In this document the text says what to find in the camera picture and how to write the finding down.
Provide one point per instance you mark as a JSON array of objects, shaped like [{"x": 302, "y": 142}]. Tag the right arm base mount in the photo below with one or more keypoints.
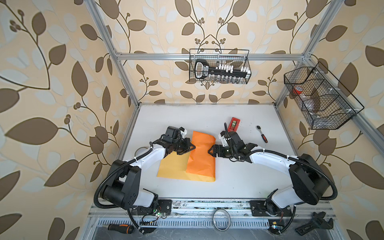
[{"x": 260, "y": 208}]

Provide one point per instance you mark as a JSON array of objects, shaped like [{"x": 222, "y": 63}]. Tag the orange black screwdriver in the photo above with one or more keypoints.
[{"x": 123, "y": 229}]

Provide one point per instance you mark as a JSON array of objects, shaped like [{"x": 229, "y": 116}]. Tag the black wire basket right wall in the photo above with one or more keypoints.
[{"x": 326, "y": 103}]

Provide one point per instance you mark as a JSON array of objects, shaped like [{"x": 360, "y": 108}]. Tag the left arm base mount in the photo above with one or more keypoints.
[{"x": 162, "y": 208}]

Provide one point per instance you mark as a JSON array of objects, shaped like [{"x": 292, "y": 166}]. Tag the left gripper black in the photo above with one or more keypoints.
[{"x": 187, "y": 141}]

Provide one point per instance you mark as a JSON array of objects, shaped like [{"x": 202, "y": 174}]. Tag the ratchet wrench red handle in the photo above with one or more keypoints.
[{"x": 262, "y": 134}]

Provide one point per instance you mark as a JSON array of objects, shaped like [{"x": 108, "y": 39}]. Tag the yellow orange wrapping paper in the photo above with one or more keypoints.
[{"x": 197, "y": 165}]

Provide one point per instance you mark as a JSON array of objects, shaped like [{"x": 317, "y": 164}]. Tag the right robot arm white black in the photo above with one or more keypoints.
[{"x": 308, "y": 185}]

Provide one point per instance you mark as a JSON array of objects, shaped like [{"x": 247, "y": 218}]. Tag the black wire basket back wall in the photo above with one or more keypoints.
[{"x": 235, "y": 57}]

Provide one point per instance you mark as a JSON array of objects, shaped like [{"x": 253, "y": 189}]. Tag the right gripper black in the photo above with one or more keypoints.
[{"x": 219, "y": 153}]

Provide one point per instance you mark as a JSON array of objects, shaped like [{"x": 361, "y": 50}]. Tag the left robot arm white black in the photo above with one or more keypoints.
[{"x": 121, "y": 188}]

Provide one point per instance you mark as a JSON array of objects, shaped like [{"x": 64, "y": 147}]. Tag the red tape dispenser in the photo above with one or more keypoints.
[{"x": 234, "y": 124}]

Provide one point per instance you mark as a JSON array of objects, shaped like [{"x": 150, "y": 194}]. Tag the black wire basket wall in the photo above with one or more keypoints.
[
  {"x": 235, "y": 57},
  {"x": 326, "y": 103}
]

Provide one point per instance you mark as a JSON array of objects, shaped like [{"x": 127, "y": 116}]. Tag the socket set black rail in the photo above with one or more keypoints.
[{"x": 202, "y": 69}]

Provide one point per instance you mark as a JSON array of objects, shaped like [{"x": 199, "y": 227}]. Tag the black adjustable wrench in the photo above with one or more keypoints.
[{"x": 317, "y": 222}]

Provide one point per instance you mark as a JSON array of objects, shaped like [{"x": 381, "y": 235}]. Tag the aluminium front rail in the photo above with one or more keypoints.
[{"x": 208, "y": 213}]

